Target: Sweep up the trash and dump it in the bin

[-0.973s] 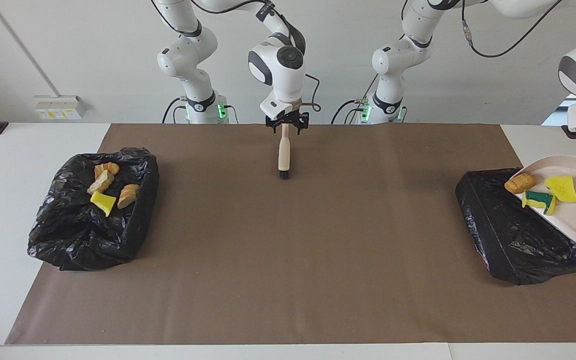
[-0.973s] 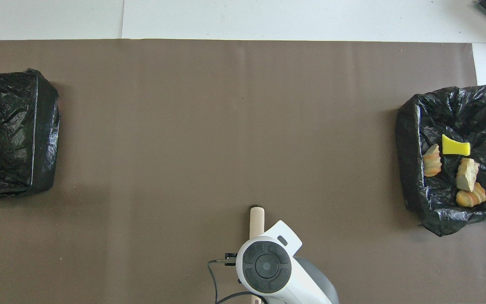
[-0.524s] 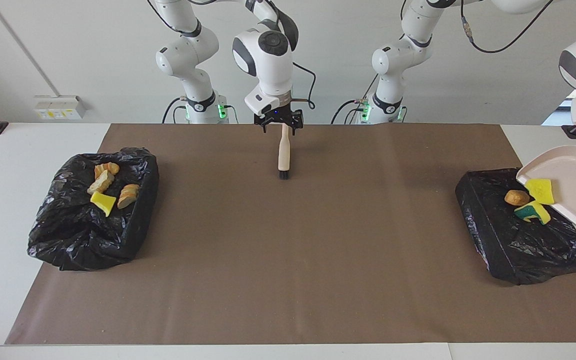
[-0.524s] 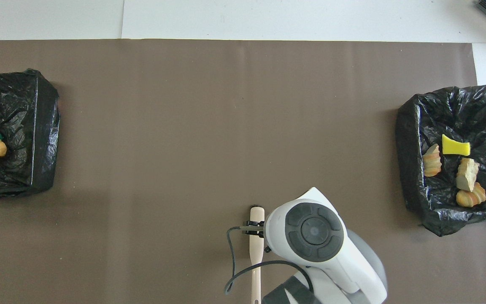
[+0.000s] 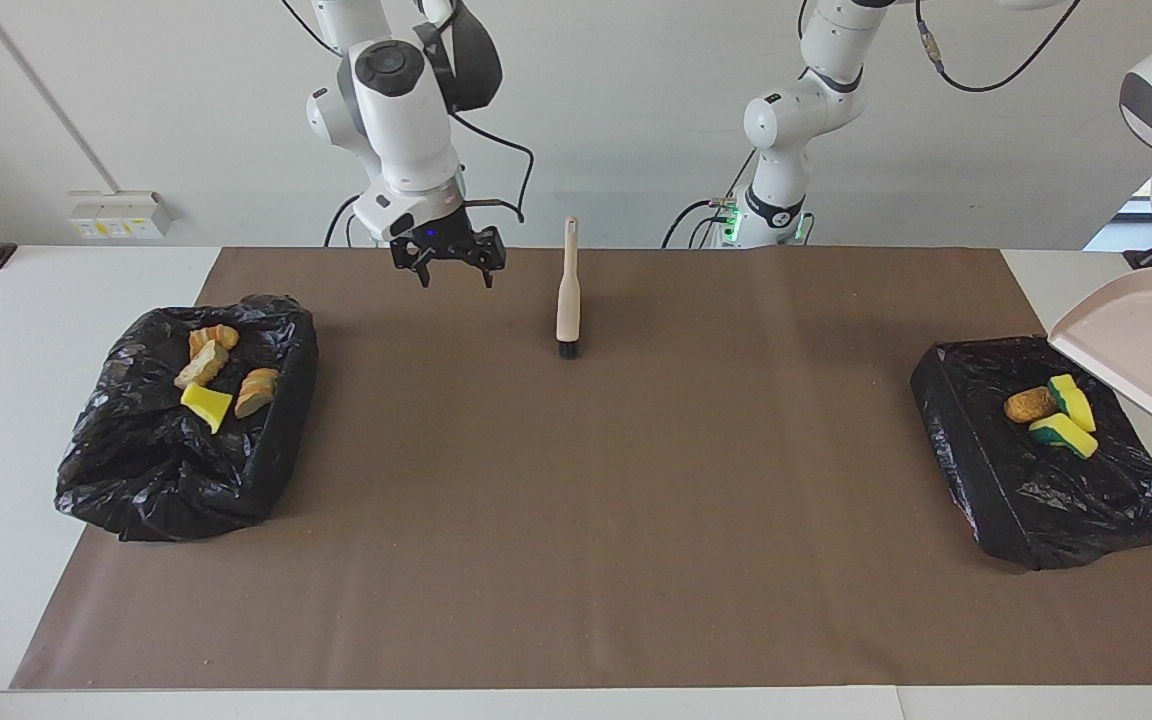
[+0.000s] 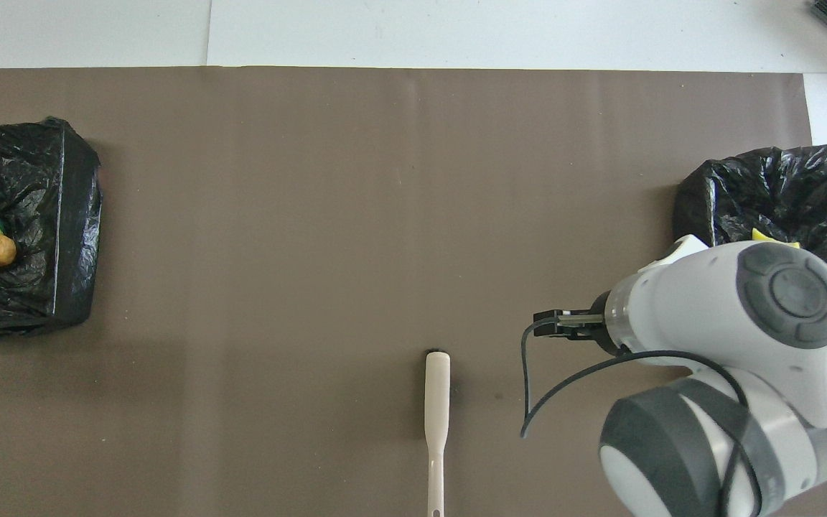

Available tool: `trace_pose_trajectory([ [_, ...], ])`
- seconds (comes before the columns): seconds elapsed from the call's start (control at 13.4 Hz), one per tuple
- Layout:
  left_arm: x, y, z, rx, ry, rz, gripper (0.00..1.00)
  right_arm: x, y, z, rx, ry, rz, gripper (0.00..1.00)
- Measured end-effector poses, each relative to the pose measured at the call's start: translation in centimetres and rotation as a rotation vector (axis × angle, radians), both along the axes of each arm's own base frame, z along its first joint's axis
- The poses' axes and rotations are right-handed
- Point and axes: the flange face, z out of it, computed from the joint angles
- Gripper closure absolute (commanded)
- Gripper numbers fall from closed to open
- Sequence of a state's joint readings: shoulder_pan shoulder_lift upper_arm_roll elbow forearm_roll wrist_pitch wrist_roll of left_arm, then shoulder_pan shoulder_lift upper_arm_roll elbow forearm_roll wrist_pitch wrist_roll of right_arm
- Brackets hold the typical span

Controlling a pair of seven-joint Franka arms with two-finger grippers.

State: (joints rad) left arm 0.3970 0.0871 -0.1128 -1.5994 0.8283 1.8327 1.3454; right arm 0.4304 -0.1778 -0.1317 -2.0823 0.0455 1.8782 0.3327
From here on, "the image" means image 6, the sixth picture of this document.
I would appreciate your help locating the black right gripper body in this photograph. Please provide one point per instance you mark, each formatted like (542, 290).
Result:
(604, 323)

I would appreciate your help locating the beige hand brush black bristles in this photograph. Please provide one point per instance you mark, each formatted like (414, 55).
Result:
(437, 402)

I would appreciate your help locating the yellow sponge piece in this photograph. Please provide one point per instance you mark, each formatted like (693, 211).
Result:
(772, 236)

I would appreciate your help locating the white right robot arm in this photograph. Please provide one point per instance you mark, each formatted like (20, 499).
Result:
(744, 359)

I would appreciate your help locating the crumpled black bag bin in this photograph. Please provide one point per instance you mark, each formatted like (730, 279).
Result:
(779, 194)

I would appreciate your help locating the brown paper table mat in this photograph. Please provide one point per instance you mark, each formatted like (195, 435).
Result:
(313, 215)

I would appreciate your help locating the black bag covered box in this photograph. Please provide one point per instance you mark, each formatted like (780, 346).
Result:
(40, 237)

